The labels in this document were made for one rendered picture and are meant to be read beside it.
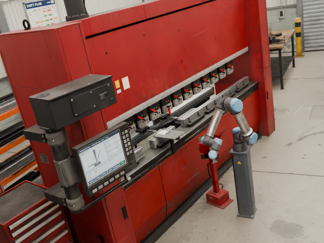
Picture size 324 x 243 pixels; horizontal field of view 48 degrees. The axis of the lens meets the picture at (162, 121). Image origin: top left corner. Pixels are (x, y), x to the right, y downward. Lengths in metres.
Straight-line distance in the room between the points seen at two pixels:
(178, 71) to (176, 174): 1.12
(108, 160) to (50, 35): 0.96
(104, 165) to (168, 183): 1.49
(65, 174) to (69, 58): 0.83
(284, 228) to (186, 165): 1.19
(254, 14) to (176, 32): 1.63
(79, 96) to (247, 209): 2.37
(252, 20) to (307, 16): 5.50
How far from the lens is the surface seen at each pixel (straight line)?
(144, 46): 3.59
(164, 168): 3.78
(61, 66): 2.72
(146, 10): 3.62
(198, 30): 4.35
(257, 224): 4.00
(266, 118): 5.68
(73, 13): 3.17
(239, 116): 3.38
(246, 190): 3.90
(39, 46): 2.87
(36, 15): 8.49
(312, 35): 10.83
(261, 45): 5.36
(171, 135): 3.72
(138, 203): 3.58
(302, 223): 4.02
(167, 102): 3.87
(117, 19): 3.33
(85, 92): 2.35
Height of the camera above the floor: 2.46
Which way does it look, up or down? 21 degrees down
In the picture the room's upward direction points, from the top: 11 degrees counter-clockwise
